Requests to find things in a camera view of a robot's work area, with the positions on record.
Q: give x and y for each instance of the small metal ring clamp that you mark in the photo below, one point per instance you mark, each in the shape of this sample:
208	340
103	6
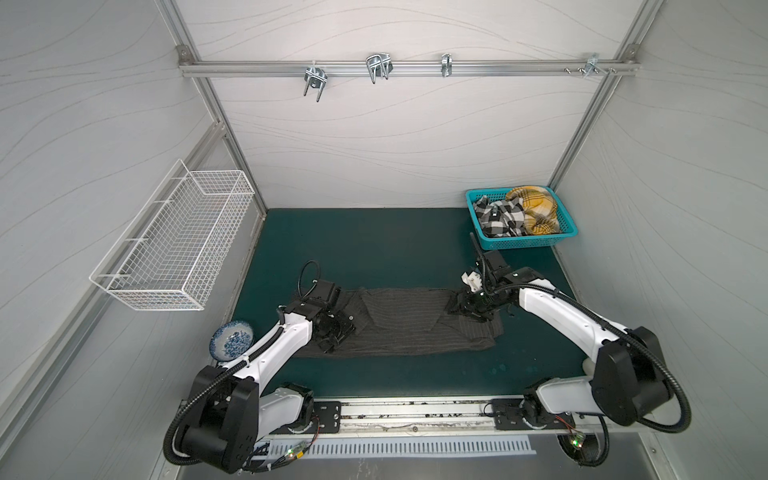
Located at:
446	65

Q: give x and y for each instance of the black white plaid shirt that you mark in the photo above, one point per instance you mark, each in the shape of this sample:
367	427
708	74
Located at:
500	218

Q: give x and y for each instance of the yellow plaid shirt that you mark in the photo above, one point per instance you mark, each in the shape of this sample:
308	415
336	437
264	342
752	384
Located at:
540	209

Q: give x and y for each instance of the metal u-bolt clamp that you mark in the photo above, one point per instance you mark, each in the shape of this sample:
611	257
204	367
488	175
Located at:
379	65
315	79

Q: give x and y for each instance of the metal u-bolt clamp middle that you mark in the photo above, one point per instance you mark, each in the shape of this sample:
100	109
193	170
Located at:
379	65

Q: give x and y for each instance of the teal plastic basket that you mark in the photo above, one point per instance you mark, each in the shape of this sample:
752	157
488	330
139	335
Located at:
567	224

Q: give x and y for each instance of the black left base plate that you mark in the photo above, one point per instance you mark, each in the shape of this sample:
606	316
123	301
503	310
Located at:
322	417

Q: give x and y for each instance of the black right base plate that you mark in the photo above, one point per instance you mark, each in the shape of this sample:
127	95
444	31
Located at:
510	414

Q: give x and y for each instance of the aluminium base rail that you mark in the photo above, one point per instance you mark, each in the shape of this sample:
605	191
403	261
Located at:
464	415

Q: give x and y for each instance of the aluminium top rail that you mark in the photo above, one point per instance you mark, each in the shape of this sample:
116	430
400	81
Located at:
401	68

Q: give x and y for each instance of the metal u-bolt clamp left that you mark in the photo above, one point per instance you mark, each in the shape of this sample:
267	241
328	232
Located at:
315	79

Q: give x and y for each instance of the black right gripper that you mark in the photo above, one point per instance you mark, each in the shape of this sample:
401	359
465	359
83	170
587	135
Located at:
470	303

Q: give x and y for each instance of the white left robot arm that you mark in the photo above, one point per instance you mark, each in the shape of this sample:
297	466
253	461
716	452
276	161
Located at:
227	413

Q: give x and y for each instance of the white wire basket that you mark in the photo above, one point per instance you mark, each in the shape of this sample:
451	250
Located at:
169	256

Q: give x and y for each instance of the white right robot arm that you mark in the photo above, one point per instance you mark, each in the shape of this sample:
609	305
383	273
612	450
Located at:
626	378

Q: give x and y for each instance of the white slotted cable duct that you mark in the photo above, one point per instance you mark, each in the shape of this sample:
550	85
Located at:
332	447

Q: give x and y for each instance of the dark grey striped shirt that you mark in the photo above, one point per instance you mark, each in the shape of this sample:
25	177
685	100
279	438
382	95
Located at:
407	322

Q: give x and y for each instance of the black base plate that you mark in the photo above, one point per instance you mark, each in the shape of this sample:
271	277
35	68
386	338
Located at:
510	414
322	417

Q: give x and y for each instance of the blue white ceramic bowl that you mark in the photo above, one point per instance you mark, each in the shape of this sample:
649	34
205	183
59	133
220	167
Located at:
230	341

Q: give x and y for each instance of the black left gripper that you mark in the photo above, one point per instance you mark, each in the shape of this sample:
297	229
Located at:
346	325

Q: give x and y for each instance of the metal bracket clamp right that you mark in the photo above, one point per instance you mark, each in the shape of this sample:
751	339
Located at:
591	67

